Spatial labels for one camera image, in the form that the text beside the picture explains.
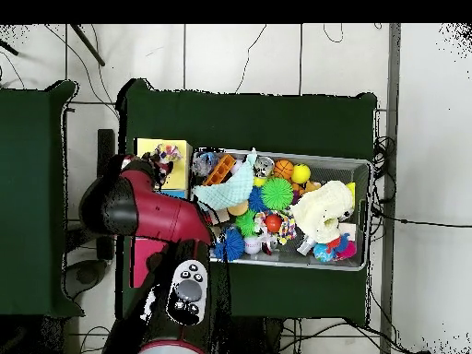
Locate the mint green waffle cloth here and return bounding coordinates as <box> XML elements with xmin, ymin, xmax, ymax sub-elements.
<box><xmin>193</xmin><ymin>149</ymin><xmax>259</xmax><ymax>213</ymax></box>

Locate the white colourful spotted cloth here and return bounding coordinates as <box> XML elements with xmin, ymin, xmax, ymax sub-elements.
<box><xmin>254</xmin><ymin>212</ymin><xmax>298</xmax><ymax>246</ymax></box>

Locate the colourful patterned cloth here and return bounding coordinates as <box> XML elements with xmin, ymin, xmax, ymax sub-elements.
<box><xmin>150</xmin><ymin>143</ymin><xmax>185</xmax><ymax>167</ymax></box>

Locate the wooden three-hole box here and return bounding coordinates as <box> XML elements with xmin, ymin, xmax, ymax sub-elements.
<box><xmin>132</xmin><ymin>137</ymin><xmax>194</xmax><ymax>290</ymax></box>

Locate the clear mesh bin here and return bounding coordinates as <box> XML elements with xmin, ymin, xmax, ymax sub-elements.
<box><xmin>186</xmin><ymin>148</ymin><xmax>372</xmax><ymax>273</ymax></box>

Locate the round wooden disc toy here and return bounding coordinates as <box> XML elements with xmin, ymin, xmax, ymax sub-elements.
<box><xmin>227</xmin><ymin>200</ymin><xmax>250</xmax><ymax>218</ymax></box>

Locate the silver drink can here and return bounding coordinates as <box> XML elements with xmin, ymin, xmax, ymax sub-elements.
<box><xmin>254</xmin><ymin>156</ymin><xmax>276</xmax><ymax>178</ymax></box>

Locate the green spiky ball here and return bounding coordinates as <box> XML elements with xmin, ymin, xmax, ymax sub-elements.
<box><xmin>261</xmin><ymin>176</ymin><xmax>295</xmax><ymax>211</ymax></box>

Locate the large blue spiky ball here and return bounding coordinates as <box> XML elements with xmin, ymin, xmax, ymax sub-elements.
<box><xmin>213</xmin><ymin>228</ymin><xmax>246</xmax><ymax>263</ymax></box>

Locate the small orange basketball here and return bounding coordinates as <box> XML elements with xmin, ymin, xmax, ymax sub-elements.
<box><xmin>273</xmin><ymin>159</ymin><xmax>295</xmax><ymax>181</ymax></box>

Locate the yellow ball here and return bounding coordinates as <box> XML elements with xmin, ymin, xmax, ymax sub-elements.
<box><xmin>291</xmin><ymin>164</ymin><xmax>312</xmax><ymax>184</ymax></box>

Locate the cream waffle cloth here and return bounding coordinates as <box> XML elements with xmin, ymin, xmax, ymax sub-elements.
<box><xmin>290</xmin><ymin>180</ymin><xmax>355</xmax><ymax>244</ymax></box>

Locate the black panel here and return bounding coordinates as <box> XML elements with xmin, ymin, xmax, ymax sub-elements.
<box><xmin>97</xmin><ymin>128</ymin><xmax>116</xmax><ymax>261</ymax></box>

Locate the black rod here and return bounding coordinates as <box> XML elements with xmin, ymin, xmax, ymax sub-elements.
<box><xmin>70</xmin><ymin>24</ymin><xmax>106</xmax><ymax>67</ymax></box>

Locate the green side table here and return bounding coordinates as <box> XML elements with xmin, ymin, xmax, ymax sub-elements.
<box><xmin>0</xmin><ymin>79</ymin><xmax>84</xmax><ymax>318</ymax></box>

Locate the black floor cable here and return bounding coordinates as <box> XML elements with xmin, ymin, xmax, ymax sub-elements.
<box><xmin>371</xmin><ymin>209</ymin><xmax>472</xmax><ymax>229</ymax></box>

